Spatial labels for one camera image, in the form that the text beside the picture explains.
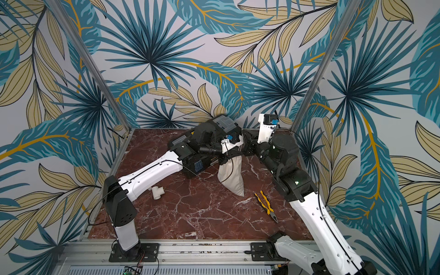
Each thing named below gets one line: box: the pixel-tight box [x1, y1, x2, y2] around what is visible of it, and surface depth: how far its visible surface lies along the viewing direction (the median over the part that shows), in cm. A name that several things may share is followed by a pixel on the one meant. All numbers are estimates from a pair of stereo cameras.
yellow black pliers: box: [254, 190, 279, 224], surface depth 87 cm
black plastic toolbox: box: [168, 115, 242, 176], surface depth 60 cm
